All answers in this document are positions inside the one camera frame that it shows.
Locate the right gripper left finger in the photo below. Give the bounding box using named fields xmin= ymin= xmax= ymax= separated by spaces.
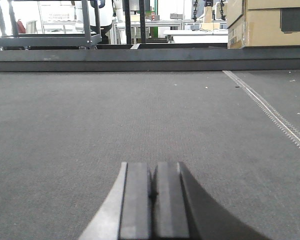
xmin=79 ymin=162 xmax=152 ymax=240

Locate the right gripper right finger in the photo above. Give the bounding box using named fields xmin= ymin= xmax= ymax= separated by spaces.
xmin=152 ymin=162 xmax=267 ymax=240

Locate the grey metal cart frame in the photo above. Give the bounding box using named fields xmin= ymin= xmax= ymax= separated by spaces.
xmin=0 ymin=0 xmax=102 ymax=50

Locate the white work table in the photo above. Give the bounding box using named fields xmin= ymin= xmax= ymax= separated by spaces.
xmin=163 ymin=29 xmax=228 ymax=44

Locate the white humanoid robot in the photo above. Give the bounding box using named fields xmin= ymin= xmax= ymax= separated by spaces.
xmin=74 ymin=0 xmax=126 ymax=45

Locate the metal zipper strip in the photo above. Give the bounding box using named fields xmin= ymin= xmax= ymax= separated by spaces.
xmin=222 ymin=70 xmax=300 ymax=149

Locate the large cardboard box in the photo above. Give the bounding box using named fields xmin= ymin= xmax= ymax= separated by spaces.
xmin=226 ymin=0 xmax=300 ymax=49

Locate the dark metal rail beam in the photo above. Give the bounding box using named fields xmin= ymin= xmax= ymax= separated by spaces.
xmin=0 ymin=47 xmax=300 ymax=72

